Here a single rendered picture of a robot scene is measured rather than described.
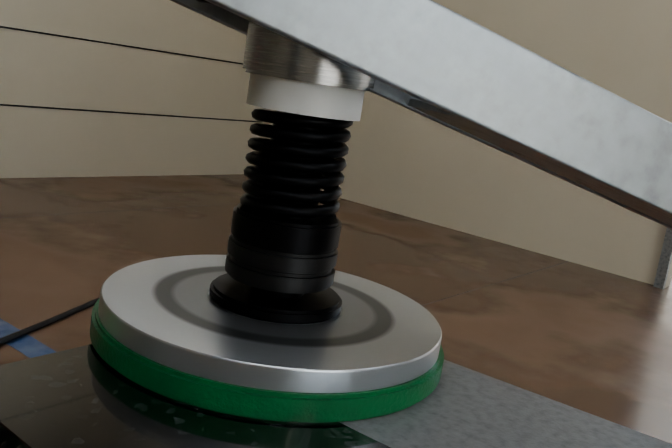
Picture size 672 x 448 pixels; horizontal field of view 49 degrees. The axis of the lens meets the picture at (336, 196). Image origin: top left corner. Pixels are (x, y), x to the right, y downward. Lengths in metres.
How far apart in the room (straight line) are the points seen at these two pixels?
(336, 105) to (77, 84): 5.26
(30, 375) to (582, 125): 0.33
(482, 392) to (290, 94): 0.21
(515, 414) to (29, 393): 0.26
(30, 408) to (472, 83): 0.28
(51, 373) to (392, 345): 0.18
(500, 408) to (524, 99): 0.18
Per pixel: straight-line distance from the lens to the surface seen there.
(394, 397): 0.41
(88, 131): 5.76
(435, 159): 5.87
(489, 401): 0.46
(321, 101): 0.42
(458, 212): 5.78
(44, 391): 0.40
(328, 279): 0.46
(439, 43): 0.41
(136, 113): 5.99
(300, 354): 0.40
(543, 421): 0.45
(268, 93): 0.43
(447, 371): 0.49
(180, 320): 0.42
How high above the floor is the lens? 1.02
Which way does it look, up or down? 9 degrees down
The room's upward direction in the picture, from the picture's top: 9 degrees clockwise
